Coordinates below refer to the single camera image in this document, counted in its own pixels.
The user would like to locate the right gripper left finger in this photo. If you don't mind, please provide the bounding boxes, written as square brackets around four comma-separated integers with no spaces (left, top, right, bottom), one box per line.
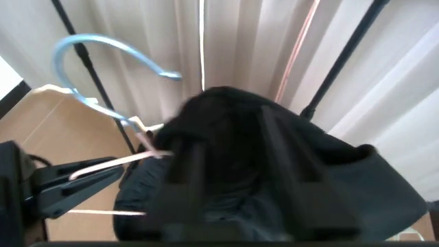
[160,141,207,242]

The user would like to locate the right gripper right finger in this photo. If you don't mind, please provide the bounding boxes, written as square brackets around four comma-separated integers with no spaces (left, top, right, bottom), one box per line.
[259,105,361,242]

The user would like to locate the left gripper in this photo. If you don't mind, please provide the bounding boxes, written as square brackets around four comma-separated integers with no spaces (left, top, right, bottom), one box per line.
[0,140,126,243]

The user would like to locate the black shorts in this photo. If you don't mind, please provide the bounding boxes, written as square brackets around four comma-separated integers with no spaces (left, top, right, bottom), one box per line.
[112,85,428,243]

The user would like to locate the pink clothes hanger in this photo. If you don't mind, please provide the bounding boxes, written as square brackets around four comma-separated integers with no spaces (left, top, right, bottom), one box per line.
[273,0,322,104]
[51,32,184,217]

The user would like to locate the black clothes rack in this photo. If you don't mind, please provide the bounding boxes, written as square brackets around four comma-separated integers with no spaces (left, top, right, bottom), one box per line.
[50,0,392,156]

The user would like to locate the beige curtain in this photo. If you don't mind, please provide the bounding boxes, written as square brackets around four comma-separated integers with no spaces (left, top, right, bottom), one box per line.
[0,0,439,203]

